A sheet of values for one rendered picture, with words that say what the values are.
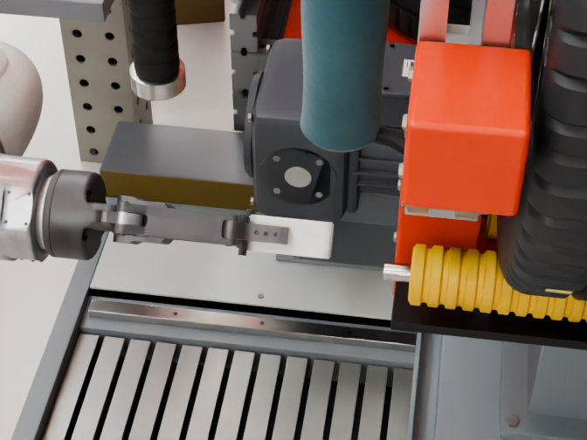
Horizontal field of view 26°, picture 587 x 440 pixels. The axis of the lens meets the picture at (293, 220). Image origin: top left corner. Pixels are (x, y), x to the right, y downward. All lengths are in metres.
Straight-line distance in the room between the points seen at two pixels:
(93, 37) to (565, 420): 0.93
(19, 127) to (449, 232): 0.42
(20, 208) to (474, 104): 0.42
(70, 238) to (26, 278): 0.89
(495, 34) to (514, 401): 0.70
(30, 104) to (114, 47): 0.74
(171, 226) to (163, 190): 0.88
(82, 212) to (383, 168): 0.63
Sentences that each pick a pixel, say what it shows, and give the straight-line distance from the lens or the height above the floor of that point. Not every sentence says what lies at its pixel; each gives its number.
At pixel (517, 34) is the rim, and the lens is 1.29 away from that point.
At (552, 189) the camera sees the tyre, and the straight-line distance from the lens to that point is 0.85.
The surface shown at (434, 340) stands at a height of 0.15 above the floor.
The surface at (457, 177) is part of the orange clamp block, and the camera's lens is 0.79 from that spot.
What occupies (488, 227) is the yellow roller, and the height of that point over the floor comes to 0.49.
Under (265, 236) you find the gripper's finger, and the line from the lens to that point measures 1.04.
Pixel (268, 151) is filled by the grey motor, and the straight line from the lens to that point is 1.57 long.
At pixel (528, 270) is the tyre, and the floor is 0.70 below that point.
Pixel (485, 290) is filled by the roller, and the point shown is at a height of 0.53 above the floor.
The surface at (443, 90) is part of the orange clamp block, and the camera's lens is 0.80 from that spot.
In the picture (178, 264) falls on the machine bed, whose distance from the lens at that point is 1.82.
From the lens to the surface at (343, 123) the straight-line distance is 1.34.
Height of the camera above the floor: 1.37
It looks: 44 degrees down
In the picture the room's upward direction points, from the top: straight up
